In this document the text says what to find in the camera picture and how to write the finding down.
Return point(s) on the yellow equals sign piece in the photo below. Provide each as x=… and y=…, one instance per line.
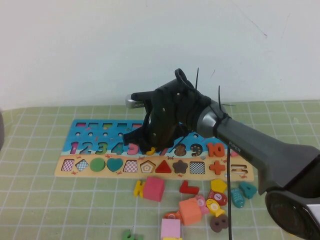
x=138, y=188

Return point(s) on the yellow fish numbered six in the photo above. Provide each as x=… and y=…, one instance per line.
x=213, y=206

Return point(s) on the pink fish numbered five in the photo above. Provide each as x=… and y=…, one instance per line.
x=201, y=201

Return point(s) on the brown number eight piece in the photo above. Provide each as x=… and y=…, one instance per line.
x=218, y=223

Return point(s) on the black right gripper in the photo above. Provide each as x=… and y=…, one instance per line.
x=170, y=107

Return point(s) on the light pink cube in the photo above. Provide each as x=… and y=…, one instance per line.
x=170, y=228

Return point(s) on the pink greater-than sign piece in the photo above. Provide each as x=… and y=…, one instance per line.
x=233, y=153

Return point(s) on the teal heart piece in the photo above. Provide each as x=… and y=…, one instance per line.
x=115, y=164

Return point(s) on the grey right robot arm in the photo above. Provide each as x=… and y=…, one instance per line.
x=262, y=150

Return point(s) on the black zip tie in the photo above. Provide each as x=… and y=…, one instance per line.
x=228, y=105
x=197, y=77
x=219, y=100

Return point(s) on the red number seven piece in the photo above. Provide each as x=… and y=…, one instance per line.
x=188, y=188

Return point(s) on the orange cube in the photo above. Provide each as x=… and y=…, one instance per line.
x=190, y=212

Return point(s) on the orange number ten piece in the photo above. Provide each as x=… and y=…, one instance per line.
x=215, y=150

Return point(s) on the green circle piece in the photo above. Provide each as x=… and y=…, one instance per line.
x=97, y=165

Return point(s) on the colourful wooden puzzle board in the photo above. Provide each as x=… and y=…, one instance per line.
x=67, y=135

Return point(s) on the orange plus sign piece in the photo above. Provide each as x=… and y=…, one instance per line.
x=217, y=167

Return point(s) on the yellow number six piece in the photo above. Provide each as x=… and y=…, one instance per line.
x=150, y=152

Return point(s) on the teal number four piece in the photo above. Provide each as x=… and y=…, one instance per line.
x=248, y=190

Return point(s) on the green wooden number piece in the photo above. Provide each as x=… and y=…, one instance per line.
x=128, y=235

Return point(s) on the pink number five piece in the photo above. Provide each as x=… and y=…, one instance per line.
x=132, y=150

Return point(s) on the magenta cube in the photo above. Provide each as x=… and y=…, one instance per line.
x=153, y=190

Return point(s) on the teal fish piece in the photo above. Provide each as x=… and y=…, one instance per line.
x=237, y=197

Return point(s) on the green checked tablecloth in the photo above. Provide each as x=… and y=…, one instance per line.
x=37, y=200

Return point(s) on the red fish numbered seven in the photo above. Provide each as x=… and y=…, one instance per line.
x=218, y=197

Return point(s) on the yellow cube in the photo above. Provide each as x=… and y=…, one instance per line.
x=172, y=238

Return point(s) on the red triangle piece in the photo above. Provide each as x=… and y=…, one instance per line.
x=163, y=168

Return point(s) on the orange fish numbered ten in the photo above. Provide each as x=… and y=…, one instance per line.
x=171, y=215

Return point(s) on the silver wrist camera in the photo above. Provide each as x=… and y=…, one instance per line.
x=132, y=103

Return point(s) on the yellow pentagon piece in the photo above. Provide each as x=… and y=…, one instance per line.
x=218, y=185

